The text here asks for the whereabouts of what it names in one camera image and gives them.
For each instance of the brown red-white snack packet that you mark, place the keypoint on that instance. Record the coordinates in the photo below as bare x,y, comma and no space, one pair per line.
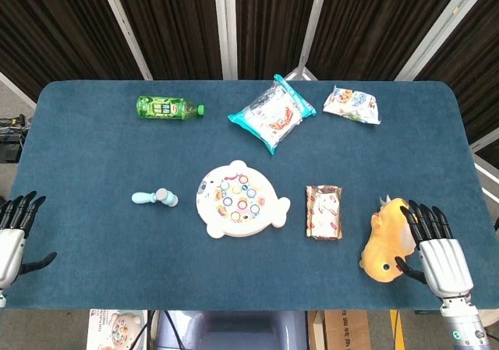
324,213

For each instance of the yellow plush toy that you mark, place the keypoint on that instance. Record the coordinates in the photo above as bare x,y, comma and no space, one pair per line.
384,244

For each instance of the teal-edged clear snack bag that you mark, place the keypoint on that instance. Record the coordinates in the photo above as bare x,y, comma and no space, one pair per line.
273,116

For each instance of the blue felt table mat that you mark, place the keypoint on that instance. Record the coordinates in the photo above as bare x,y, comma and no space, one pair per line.
97,159

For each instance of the white fish game toy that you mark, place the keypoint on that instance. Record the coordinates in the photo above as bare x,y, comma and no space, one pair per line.
241,213

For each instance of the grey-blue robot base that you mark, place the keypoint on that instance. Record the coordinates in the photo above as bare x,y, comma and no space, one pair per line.
234,330

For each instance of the dark brown pleated curtain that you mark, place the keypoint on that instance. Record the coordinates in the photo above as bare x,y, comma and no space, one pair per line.
175,22

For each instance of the light blue toy rod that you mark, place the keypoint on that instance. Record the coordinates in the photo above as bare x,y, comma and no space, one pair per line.
148,197

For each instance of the green tea bottle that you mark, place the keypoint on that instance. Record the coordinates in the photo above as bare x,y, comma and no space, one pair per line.
160,107

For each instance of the white partition frame post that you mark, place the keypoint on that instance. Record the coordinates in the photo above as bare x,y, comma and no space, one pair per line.
440,26
124,26
312,22
226,26

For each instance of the white crumpled snack bag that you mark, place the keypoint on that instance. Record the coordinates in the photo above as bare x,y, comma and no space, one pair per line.
351,104

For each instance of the toy box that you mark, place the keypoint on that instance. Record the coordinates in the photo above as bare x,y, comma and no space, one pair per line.
117,328

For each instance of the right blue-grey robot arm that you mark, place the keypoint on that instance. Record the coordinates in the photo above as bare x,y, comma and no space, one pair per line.
464,326

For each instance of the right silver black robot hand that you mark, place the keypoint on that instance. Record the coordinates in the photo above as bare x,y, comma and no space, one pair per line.
446,264

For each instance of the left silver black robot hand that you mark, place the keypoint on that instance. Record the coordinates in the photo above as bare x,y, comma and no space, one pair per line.
9,244

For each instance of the brown cardboard box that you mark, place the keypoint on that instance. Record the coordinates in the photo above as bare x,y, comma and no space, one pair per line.
343,330

